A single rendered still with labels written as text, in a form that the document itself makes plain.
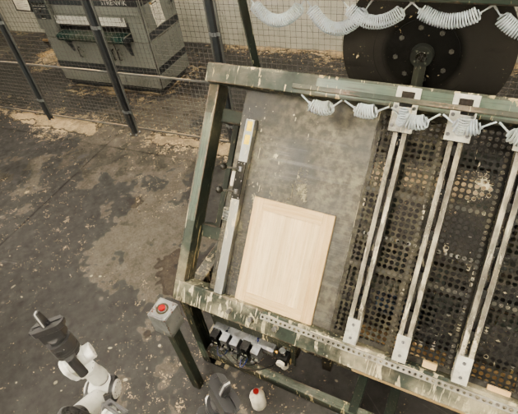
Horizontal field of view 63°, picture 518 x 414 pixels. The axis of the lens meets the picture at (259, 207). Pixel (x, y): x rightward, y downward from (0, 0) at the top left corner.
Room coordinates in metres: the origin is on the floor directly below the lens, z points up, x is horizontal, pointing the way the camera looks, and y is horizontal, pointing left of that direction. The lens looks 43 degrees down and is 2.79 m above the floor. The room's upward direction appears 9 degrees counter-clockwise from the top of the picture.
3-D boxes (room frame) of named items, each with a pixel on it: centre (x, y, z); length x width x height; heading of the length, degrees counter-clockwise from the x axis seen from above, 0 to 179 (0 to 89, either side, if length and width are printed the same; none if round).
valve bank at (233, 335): (1.13, 0.18, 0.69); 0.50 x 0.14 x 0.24; 58
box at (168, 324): (1.30, 0.59, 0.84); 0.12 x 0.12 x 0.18; 58
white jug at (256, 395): (1.11, 0.19, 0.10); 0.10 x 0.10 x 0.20
